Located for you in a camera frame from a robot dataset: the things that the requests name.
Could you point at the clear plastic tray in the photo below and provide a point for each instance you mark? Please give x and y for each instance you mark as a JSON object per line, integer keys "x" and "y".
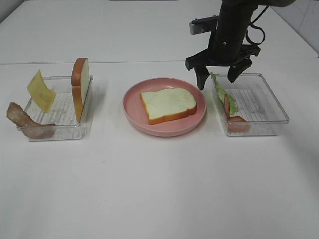
{"x": 60, "y": 122}
{"x": 256, "y": 103}

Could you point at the pink round plate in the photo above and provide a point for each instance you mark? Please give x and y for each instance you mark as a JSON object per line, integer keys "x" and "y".
{"x": 135, "y": 112}

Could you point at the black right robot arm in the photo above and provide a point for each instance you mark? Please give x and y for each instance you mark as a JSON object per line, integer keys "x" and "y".
{"x": 245, "y": 8}

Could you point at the left clear plastic tray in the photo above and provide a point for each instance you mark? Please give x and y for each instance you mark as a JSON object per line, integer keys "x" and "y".
{"x": 60, "y": 122}

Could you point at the yellow cheese slice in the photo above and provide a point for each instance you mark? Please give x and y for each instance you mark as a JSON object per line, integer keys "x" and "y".
{"x": 40, "y": 93}

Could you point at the bread slice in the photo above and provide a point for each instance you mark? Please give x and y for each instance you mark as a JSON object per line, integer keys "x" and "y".
{"x": 80, "y": 82}
{"x": 168, "y": 104}

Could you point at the brown bacon strip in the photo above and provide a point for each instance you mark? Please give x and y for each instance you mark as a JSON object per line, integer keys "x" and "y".
{"x": 25, "y": 122}

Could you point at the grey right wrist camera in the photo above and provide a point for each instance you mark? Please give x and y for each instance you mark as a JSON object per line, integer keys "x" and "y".
{"x": 202, "y": 25}

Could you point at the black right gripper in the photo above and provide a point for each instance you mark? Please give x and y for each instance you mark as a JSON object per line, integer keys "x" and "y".
{"x": 225, "y": 48}

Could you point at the green lettuce leaf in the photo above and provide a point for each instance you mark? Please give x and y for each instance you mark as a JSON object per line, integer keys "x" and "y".
{"x": 228, "y": 101}

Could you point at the right clear plastic tray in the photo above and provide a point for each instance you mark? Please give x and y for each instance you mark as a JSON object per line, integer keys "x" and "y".
{"x": 256, "y": 103}

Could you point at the red bacon strip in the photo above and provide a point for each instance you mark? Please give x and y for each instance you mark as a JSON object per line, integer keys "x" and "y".
{"x": 237, "y": 124}

